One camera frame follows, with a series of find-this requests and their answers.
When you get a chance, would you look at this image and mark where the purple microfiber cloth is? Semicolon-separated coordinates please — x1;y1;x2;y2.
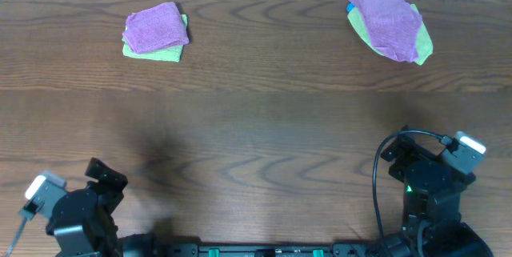
122;2;190;54

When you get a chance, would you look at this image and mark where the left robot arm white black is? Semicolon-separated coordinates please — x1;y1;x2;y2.
46;158;160;257

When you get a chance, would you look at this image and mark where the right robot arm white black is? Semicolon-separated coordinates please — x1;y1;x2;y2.
368;126;492;257

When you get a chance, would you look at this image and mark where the crumpled purple cloth on pile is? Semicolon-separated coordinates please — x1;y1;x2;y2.
348;0;422;62

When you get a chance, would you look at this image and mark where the folded green cloth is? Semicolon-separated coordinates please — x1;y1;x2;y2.
122;14;187;62

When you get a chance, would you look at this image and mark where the blue cloth under pile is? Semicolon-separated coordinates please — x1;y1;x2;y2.
346;3;355;13

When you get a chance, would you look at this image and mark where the right black camera cable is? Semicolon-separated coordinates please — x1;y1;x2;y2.
371;129;453;257

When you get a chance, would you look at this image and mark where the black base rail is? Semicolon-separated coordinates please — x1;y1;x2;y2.
154;243;381;257

